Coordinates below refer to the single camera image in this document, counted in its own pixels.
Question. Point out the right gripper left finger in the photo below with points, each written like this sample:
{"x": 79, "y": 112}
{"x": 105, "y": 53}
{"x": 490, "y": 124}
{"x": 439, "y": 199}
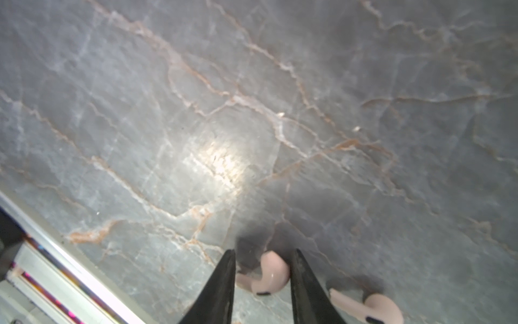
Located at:
{"x": 215, "y": 302}

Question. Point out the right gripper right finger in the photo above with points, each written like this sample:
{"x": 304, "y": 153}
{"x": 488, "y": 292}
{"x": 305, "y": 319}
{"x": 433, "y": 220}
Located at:
{"x": 310, "y": 304}

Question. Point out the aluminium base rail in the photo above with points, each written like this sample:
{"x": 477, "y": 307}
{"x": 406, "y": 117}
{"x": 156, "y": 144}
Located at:
{"x": 59, "y": 278}

